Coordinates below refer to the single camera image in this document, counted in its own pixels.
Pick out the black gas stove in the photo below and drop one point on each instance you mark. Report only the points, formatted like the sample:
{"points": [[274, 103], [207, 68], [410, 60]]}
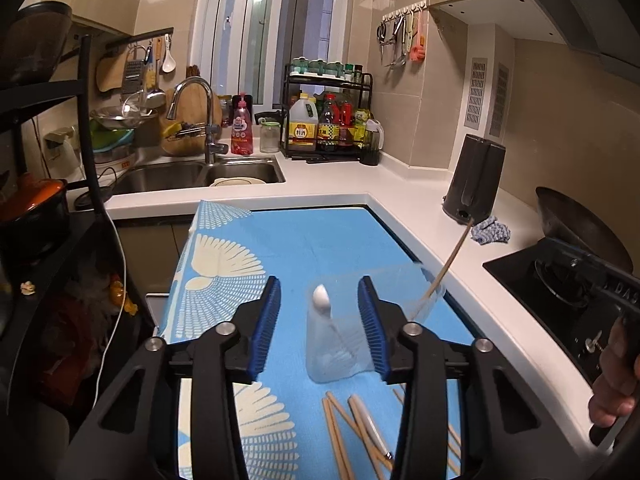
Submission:
{"points": [[515, 272]]}

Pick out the dark oil dispenser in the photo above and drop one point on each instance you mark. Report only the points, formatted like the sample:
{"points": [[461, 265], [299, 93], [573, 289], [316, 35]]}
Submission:
{"points": [[371, 145]]}

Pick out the dark sauce bottle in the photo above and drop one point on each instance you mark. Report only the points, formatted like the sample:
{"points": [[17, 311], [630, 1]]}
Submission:
{"points": [[327, 125]]}

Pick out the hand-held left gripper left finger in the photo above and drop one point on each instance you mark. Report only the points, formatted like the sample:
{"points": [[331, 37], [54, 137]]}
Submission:
{"points": [[265, 330]]}

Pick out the small hanging wooden board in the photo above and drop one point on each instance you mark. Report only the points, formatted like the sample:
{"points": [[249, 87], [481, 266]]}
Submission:
{"points": [[111, 72]]}

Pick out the long wooden chopstick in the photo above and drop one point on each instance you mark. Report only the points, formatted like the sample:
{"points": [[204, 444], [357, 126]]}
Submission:
{"points": [[452, 255]]}

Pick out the hanging metal tongs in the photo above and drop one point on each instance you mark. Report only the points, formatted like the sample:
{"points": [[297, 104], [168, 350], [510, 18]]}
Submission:
{"points": [[400, 42]]}

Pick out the green plastic basin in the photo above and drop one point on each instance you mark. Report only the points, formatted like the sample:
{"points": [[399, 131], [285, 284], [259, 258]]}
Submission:
{"points": [[112, 139]]}

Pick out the chrome kitchen faucet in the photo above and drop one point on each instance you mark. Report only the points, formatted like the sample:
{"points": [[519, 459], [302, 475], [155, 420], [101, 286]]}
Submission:
{"points": [[192, 82]]}

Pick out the metal grater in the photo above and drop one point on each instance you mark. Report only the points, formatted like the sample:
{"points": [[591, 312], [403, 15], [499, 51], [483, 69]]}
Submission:
{"points": [[132, 77]]}

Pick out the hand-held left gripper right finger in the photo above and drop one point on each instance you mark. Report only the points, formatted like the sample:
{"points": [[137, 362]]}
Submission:
{"points": [[372, 330]]}

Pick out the white wall socket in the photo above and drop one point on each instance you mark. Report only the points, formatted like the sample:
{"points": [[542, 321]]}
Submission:
{"points": [[57, 137]]}

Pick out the black wok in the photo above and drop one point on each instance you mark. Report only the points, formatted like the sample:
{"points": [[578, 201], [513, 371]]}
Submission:
{"points": [[585, 230]]}

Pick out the black knife block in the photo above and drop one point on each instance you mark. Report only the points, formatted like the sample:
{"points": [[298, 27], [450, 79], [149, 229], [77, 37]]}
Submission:
{"points": [[475, 175]]}

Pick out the pink dish soap bottle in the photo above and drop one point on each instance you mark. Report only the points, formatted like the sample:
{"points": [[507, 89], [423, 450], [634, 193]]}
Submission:
{"points": [[242, 127]]}

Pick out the orange lidded pot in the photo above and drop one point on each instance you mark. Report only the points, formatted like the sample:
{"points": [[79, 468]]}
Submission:
{"points": [[30, 205]]}

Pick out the wall vent grille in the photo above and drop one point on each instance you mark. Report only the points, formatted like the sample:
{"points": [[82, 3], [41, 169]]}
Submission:
{"points": [[475, 92], [499, 100]]}

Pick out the kitchen window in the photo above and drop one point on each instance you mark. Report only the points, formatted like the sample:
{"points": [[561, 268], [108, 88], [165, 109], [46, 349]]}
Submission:
{"points": [[260, 25]]}

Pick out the white jug with yellow label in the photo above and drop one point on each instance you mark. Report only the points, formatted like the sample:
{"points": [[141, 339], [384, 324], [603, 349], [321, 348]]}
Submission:
{"points": [[302, 127]]}

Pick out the red sauce bottle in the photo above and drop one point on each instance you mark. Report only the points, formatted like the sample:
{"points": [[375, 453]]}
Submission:
{"points": [[346, 122]]}

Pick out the white plate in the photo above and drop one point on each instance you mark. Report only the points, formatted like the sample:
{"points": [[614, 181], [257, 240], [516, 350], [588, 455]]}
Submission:
{"points": [[237, 181]]}

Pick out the kitchen scissors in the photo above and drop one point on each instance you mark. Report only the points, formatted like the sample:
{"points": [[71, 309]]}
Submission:
{"points": [[384, 40]]}

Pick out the black shelf frame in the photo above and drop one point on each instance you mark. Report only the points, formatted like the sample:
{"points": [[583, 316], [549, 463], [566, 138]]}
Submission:
{"points": [[86, 110]]}

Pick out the orange hanging brush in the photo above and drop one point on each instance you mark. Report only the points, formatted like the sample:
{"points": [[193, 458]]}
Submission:
{"points": [[417, 42]]}

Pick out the green yellow bottle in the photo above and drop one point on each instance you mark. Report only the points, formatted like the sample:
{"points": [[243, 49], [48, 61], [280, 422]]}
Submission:
{"points": [[360, 127]]}

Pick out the bundle of wooden chopsticks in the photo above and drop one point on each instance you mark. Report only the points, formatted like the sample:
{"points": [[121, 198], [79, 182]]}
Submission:
{"points": [[332, 425]]}

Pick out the black condiment rack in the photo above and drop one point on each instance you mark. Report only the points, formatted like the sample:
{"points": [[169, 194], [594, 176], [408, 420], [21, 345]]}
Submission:
{"points": [[371, 110]]}

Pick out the range hood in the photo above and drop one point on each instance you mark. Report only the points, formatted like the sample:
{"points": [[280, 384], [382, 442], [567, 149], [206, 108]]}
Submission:
{"points": [[590, 5]]}

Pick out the row of spice jars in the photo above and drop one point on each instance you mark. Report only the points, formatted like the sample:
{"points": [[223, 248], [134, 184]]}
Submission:
{"points": [[320, 66]]}

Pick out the round wooden cutting board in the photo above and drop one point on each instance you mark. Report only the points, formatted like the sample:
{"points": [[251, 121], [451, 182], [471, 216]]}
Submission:
{"points": [[190, 120]]}

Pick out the blue white patterned mat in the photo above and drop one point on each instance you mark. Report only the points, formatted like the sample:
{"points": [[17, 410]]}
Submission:
{"points": [[300, 240]]}

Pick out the white hanging ladle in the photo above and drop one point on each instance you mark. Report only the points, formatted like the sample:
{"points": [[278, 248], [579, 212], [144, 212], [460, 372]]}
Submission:
{"points": [[168, 62]]}

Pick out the glass jar with green lid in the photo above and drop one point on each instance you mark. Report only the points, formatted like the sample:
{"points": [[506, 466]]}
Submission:
{"points": [[269, 137]]}

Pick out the blue knitted dishcloth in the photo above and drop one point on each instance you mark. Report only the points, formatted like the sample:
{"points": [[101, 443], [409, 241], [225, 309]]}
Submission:
{"points": [[491, 230]]}

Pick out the person's right hand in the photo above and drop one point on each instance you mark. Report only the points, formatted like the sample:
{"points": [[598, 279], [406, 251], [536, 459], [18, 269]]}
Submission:
{"points": [[615, 380]]}

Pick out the clear plastic utensil container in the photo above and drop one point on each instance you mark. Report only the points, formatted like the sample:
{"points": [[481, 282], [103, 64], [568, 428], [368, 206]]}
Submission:
{"points": [[400, 282]]}

